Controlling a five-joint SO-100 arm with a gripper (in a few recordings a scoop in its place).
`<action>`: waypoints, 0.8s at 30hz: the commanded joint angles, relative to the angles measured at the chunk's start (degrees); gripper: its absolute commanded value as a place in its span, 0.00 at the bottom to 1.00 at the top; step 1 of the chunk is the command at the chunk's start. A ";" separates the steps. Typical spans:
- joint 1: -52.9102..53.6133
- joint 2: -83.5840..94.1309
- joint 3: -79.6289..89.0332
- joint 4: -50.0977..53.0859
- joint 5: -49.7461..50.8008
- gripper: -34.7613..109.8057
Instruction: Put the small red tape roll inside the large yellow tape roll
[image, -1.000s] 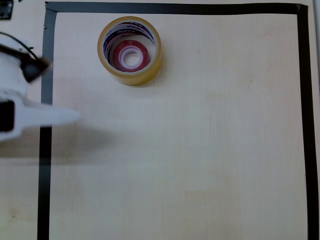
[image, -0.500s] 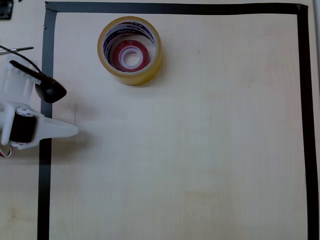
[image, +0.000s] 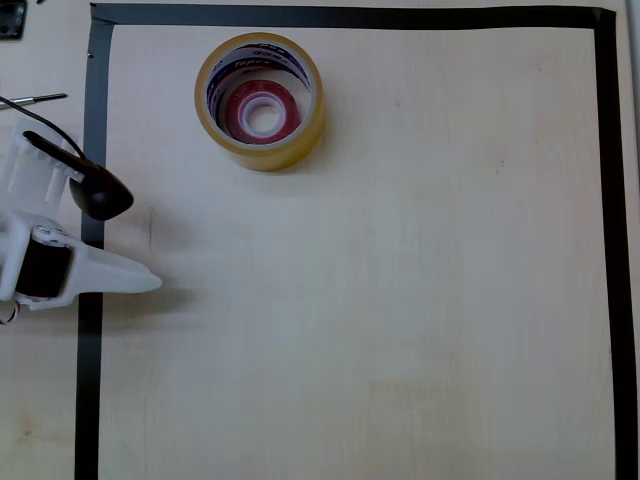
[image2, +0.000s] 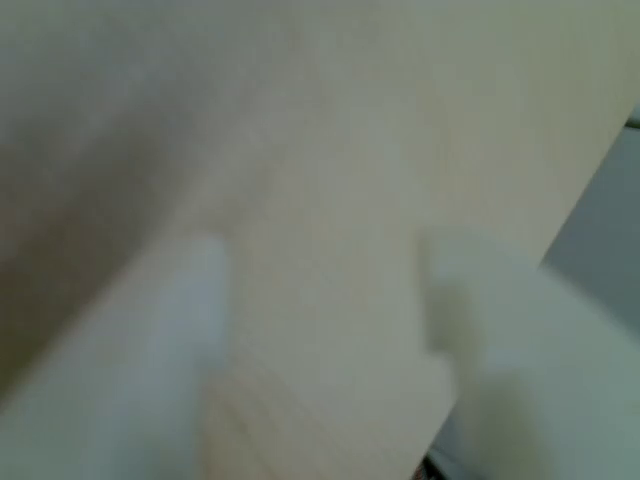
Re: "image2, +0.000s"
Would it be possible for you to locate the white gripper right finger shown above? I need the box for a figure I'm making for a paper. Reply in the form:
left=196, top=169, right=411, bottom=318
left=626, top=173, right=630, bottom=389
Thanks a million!
left=419, top=224, right=640, bottom=480

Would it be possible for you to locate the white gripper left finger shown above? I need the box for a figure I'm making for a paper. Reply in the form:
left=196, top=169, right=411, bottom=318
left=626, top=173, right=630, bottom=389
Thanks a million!
left=0, top=234, right=231, bottom=480

